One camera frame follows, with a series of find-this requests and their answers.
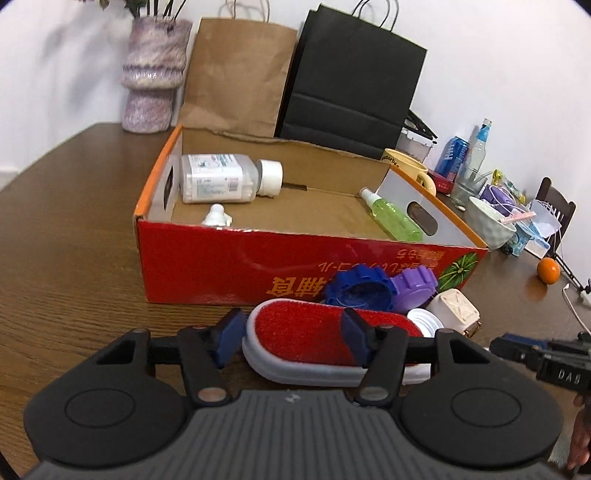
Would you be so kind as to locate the beige square box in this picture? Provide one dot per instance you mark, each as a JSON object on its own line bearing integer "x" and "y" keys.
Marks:
{"x": 455, "y": 314}

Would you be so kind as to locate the purple white textured vase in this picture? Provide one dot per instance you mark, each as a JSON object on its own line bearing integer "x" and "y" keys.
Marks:
{"x": 154, "y": 74}

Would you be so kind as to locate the purple gear-shaped toy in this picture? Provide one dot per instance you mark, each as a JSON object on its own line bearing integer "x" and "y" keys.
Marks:
{"x": 415, "y": 286}

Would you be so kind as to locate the red lint brush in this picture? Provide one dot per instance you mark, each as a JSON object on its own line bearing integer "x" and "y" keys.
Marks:
{"x": 300, "y": 334}

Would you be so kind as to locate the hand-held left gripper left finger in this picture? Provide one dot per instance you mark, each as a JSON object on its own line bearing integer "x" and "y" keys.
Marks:
{"x": 231, "y": 333}

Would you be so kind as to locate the red cardboard box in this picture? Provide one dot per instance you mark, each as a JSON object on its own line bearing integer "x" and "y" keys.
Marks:
{"x": 221, "y": 263}

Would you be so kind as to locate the blue gear-shaped toy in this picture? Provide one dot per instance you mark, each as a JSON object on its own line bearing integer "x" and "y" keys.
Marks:
{"x": 358, "y": 288}

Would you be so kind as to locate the blue drink can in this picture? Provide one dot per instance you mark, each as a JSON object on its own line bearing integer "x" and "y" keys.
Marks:
{"x": 452, "y": 157}

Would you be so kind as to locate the glass bottle with blue cap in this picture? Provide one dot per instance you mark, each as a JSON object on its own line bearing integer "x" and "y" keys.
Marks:
{"x": 478, "y": 147}

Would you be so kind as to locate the person's right hand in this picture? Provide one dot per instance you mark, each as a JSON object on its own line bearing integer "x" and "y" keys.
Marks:
{"x": 581, "y": 434}

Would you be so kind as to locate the tissue pack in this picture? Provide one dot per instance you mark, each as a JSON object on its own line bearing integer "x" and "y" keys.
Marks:
{"x": 542, "y": 226}

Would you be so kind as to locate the yellow mug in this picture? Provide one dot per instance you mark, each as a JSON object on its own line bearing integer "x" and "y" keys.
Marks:
{"x": 406, "y": 165}

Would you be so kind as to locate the red flat box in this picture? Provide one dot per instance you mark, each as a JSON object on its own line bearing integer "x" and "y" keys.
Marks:
{"x": 441, "y": 182}

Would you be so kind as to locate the small white figurine bottle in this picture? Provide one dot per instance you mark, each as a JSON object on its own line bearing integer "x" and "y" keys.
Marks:
{"x": 217, "y": 216}

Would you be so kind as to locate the brown paper bag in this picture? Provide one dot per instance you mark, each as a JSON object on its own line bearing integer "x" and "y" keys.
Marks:
{"x": 235, "y": 78}

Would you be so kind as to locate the green spray bottle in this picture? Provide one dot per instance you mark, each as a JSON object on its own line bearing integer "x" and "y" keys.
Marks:
{"x": 397, "y": 219}

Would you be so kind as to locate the white round lid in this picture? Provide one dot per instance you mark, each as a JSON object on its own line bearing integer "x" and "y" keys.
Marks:
{"x": 422, "y": 321}

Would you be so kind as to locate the clear drinking glass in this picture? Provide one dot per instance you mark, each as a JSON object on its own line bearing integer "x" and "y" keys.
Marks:
{"x": 467, "y": 189}

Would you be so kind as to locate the clear container with black lid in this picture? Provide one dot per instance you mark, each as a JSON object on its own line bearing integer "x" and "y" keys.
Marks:
{"x": 415, "y": 143}

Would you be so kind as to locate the black paper bag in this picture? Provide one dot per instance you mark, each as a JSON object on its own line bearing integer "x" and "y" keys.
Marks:
{"x": 351, "y": 87}

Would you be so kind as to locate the purple plastic item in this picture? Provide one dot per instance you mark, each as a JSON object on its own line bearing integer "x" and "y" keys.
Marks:
{"x": 496, "y": 197}

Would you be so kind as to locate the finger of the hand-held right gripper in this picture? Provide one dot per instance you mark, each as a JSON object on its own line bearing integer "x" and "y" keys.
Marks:
{"x": 519, "y": 346}

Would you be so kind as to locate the clear white-capped plastic bottle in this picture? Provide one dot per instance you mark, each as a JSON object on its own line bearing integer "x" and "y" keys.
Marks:
{"x": 217, "y": 179}

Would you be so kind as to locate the yellow green snack packet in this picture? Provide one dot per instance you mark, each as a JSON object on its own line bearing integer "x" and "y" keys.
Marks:
{"x": 505, "y": 183}

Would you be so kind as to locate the dark wooden chair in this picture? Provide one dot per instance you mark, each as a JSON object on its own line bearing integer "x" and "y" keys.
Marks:
{"x": 554, "y": 194}

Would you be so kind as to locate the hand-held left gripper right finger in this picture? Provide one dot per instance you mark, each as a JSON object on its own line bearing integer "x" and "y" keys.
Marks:
{"x": 356, "y": 333}

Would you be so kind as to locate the orange fruit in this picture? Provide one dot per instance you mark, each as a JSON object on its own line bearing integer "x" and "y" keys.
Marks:
{"x": 548, "y": 270}

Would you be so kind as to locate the white textured bowl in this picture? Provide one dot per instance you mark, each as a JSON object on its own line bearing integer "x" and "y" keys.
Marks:
{"x": 487, "y": 226}

